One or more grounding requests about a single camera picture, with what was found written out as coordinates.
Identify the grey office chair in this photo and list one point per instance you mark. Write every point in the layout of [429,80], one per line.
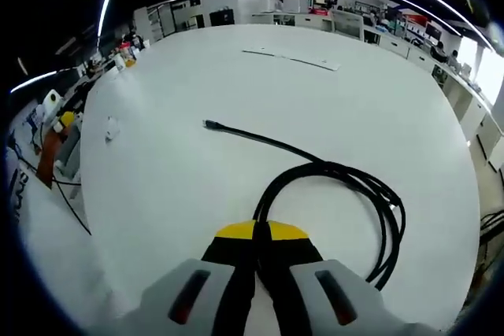
[347,25]

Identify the white desk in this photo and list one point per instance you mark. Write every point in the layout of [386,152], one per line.
[236,96]

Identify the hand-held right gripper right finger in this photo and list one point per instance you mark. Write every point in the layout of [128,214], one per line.
[338,300]

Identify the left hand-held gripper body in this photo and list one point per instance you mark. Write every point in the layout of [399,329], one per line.
[51,102]

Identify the row of white cabinets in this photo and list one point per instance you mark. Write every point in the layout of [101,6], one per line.
[472,115]

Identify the white flat strip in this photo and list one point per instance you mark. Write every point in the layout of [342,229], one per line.
[291,59]

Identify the white charger adapter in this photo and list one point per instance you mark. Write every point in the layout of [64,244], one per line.
[112,129]

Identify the black box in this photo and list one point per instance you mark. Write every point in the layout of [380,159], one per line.
[221,18]

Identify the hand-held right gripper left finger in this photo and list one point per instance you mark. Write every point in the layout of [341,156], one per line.
[185,300]

